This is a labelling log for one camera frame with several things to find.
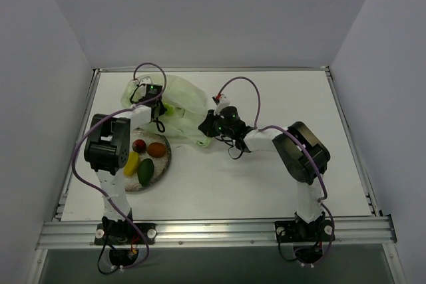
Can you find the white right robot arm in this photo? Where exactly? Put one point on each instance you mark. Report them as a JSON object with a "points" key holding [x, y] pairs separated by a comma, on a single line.
{"points": [[302, 153]]}

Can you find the aluminium table frame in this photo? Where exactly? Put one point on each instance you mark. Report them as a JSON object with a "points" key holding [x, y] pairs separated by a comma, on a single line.
{"points": [[215, 216]]}

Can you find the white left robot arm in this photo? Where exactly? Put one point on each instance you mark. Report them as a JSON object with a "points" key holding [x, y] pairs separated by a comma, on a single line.
{"points": [[107, 147]]}

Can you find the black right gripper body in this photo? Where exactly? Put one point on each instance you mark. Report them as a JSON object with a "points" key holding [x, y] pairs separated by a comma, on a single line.
{"points": [[206, 126]]}

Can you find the dark red fake fruit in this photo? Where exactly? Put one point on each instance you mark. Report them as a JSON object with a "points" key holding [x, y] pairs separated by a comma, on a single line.
{"points": [[139, 146]]}

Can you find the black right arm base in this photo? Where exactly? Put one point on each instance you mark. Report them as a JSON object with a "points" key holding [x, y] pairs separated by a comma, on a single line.
{"points": [[311, 241]]}

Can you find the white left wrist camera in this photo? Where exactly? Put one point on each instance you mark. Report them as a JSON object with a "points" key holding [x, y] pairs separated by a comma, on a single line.
{"points": [[143, 80]]}

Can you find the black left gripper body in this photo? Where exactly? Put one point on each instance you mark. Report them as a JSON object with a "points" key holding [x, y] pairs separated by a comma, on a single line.
{"points": [[159, 108]]}

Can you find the orange fake fruit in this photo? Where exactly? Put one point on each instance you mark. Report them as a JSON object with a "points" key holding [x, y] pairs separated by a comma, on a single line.
{"points": [[156, 150]]}

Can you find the dark green fake avocado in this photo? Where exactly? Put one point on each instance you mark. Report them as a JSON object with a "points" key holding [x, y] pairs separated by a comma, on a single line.
{"points": [[145, 172]]}

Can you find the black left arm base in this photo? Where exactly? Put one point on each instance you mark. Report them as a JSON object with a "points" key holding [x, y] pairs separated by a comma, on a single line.
{"points": [[123, 243]]}

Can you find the speckled round plate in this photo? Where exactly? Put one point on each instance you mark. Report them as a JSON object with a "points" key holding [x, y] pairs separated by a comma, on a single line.
{"points": [[161, 165]]}

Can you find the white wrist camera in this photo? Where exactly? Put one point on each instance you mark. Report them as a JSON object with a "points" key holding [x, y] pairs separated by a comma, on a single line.
{"points": [[221, 102], [143, 80]]}

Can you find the pale green plastic bag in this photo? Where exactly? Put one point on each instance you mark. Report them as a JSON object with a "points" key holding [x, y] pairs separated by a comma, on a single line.
{"points": [[189, 104]]}

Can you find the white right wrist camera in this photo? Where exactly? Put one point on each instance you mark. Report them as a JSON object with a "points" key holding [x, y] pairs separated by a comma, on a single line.
{"points": [[221, 102]]}

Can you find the green fake grapes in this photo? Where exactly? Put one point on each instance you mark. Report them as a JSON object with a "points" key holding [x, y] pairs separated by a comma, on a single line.
{"points": [[169, 110]]}

